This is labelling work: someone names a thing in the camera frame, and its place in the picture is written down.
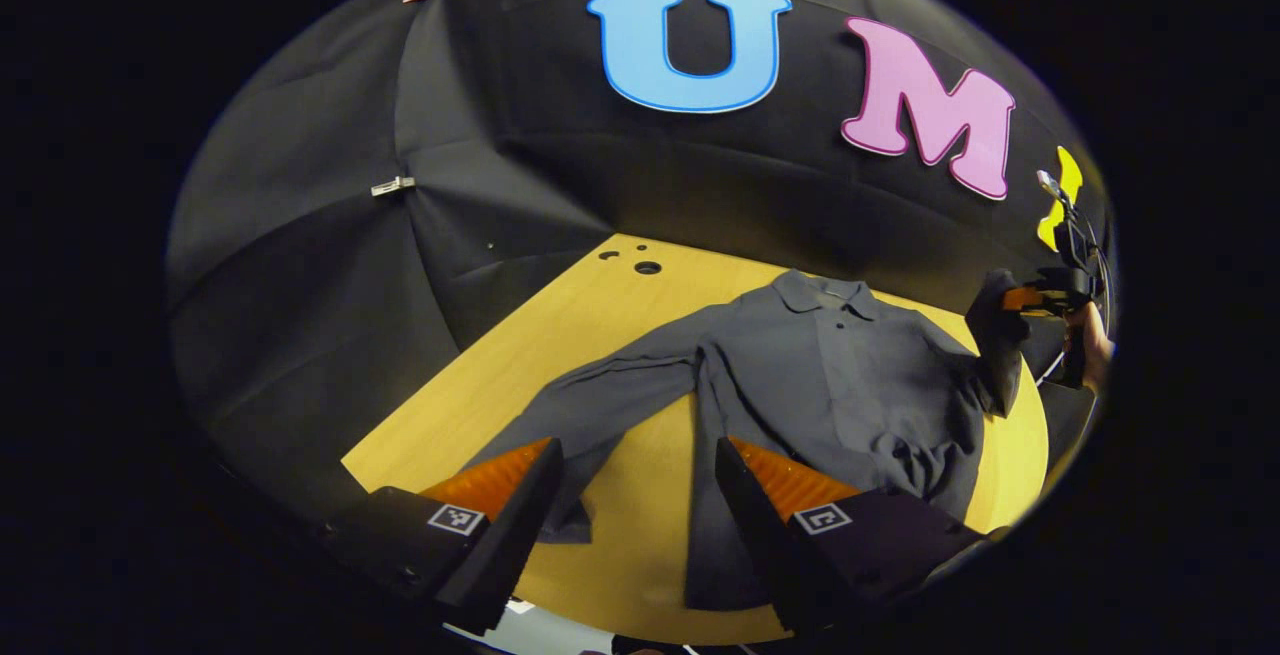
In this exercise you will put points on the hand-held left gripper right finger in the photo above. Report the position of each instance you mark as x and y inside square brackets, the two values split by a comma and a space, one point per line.
[765, 545]

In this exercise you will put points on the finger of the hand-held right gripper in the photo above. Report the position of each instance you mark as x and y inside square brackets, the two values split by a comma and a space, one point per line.
[1025, 299]

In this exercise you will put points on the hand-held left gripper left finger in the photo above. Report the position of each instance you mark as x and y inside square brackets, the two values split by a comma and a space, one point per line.
[510, 545]

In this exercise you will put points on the grey collared shirt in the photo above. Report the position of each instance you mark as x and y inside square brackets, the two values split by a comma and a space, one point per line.
[860, 385]

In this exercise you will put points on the small white clip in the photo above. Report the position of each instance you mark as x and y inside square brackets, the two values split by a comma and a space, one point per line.
[392, 185]

